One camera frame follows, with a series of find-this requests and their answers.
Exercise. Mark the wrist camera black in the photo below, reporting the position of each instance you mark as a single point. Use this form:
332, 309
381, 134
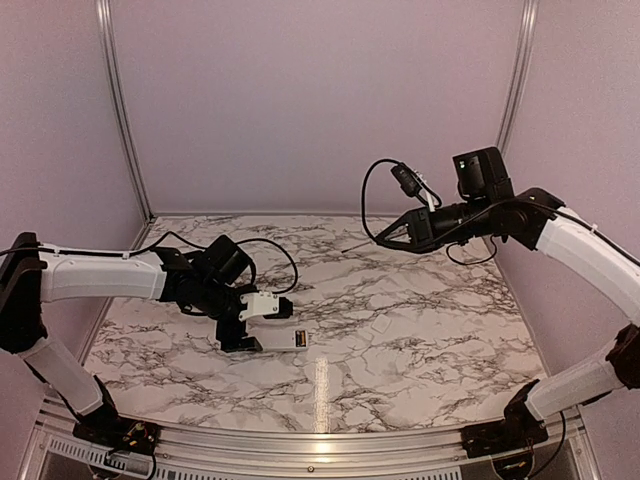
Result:
265, 304
409, 181

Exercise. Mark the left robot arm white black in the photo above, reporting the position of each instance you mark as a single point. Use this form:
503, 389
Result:
33, 274

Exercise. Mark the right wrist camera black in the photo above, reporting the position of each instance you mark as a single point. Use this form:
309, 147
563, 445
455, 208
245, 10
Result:
409, 181

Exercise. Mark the black gold battery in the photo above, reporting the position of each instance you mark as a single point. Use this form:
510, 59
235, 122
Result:
300, 337

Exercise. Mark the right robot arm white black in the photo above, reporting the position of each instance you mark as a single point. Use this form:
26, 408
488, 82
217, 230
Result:
542, 223

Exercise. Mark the right aluminium frame post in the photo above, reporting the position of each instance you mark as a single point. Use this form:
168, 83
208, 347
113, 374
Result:
520, 70

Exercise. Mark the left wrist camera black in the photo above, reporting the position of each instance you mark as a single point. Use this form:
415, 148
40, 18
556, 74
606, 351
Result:
265, 304

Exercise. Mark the aluminium frame post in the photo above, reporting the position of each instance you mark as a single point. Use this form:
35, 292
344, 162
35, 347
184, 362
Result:
520, 70
108, 41

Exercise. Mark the white battery compartment cover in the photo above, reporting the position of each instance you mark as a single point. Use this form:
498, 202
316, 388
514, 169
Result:
381, 324

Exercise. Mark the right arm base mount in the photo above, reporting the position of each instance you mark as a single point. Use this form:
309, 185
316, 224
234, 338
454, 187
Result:
496, 437

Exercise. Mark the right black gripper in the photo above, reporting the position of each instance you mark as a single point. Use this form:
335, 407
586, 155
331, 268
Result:
421, 232

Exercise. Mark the front aluminium rail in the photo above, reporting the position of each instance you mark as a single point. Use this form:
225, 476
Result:
190, 452

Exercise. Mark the white remote control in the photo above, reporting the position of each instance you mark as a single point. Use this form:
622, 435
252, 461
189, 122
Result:
278, 340

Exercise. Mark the left aluminium frame post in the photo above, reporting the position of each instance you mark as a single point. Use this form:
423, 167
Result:
108, 41

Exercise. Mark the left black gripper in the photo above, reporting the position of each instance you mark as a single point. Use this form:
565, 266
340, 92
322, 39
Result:
226, 334

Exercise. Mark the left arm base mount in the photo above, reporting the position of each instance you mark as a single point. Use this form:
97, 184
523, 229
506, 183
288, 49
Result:
125, 434

